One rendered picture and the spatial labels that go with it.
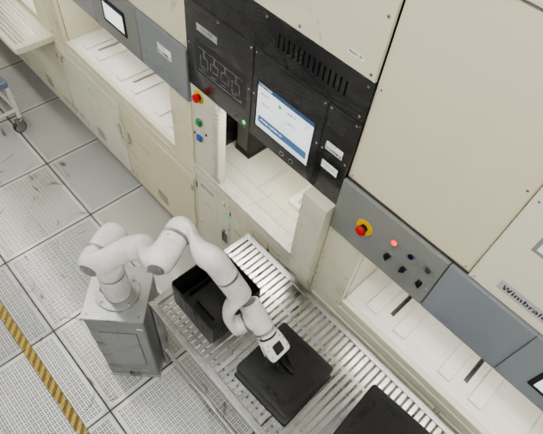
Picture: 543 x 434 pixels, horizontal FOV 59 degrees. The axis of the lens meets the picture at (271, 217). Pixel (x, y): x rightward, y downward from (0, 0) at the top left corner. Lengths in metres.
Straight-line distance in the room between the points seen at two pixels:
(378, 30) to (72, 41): 2.49
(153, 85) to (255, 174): 0.91
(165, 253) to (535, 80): 1.15
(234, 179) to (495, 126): 1.54
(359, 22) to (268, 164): 1.36
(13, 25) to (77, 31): 0.49
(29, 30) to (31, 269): 1.57
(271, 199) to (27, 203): 1.91
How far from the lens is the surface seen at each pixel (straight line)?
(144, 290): 2.31
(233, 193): 2.46
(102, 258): 1.90
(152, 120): 2.86
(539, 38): 1.16
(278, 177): 2.54
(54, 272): 3.37
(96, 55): 3.34
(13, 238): 3.60
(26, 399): 3.08
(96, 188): 3.70
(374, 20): 1.35
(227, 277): 1.66
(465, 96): 1.28
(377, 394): 1.93
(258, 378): 2.03
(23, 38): 3.70
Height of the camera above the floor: 2.79
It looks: 54 degrees down
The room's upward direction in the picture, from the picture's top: 8 degrees clockwise
